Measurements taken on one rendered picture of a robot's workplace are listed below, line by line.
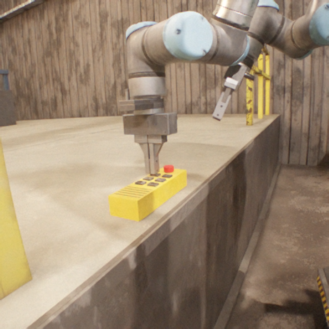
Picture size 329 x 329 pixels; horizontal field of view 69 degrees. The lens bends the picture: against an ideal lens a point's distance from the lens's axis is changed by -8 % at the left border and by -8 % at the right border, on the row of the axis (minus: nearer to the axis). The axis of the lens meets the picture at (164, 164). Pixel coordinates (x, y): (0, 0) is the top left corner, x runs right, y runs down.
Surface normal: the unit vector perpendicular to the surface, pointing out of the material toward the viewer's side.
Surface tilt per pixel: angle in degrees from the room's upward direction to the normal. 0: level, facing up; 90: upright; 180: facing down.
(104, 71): 90
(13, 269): 90
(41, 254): 0
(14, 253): 90
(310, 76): 90
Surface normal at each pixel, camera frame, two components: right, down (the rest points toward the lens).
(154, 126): -0.47, 0.24
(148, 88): 0.08, 0.25
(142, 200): 0.88, 0.07
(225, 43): 0.59, 0.29
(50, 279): -0.05, -0.97
